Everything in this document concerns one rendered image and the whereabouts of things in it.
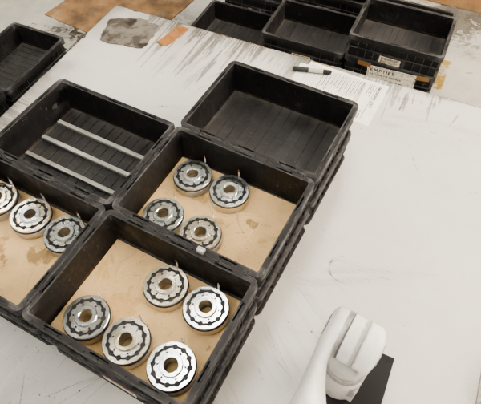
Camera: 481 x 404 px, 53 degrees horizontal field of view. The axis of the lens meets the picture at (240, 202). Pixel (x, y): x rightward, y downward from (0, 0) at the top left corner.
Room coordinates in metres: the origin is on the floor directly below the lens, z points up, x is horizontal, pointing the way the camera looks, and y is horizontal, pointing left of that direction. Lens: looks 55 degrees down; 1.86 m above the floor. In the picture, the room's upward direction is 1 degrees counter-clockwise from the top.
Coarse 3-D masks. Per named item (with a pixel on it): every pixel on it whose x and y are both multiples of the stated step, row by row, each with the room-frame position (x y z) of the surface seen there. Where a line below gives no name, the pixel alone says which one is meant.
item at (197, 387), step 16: (96, 224) 0.59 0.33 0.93; (144, 224) 0.59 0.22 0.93; (80, 240) 0.55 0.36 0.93; (176, 240) 0.54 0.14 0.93; (208, 256) 0.50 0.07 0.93; (240, 272) 0.46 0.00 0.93; (48, 288) 0.43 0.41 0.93; (256, 288) 0.43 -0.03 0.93; (32, 304) 0.40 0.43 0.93; (240, 304) 0.39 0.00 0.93; (32, 320) 0.36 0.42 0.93; (240, 320) 0.37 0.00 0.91; (64, 336) 0.33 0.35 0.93; (224, 336) 0.32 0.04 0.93; (80, 352) 0.30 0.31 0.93; (112, 368) 0.27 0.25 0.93; (208, 368) 0.27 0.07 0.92; (144, 384) 0.24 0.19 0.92; (160, 400) 0.21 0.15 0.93; (176, 400) 0.21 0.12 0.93; (192, 400) 0.21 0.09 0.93
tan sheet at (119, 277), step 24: (120, 240) 0.60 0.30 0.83; (120, 264) 0.54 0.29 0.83; (144, 264) 0.54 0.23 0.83; (96, 288) 0.48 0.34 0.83; (120, 288) 0.48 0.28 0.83; (168, 288) 0.48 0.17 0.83; (192, 288) 0.47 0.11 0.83; (120, 312) 0.42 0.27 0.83; (144, 312) 0.42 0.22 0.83; (168, 312) 0.42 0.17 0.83; (168, 336) 0.36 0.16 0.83; (192, 336) 0.36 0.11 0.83; (216, 336) 0.36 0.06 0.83
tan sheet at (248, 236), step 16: (160, 192) 0.75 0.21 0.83; (176, 192) 0.75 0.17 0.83; (208, 192) 0.75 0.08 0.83; (256, 192) 0.74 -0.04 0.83; (192, 208) 0.70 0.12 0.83; (208, 208) 0.70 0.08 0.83; (256, 208) 0.69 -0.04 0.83; (272, 208) 0.69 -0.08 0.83; (288, 208) 0.69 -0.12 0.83; (224, 224) 0.65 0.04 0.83; (240, 224) 0.64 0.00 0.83; (256, 224) 0.64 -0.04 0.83; (272, 224) 0.64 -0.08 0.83; (224, 240) 0.60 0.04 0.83; (240, 240) 0.60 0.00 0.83; (256, 240) 0.60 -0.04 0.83; (272, 240) 0.60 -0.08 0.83; (224, 256) 0.56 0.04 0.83; (240, 256) 0.56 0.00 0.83; (256, 256) 0.56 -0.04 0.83
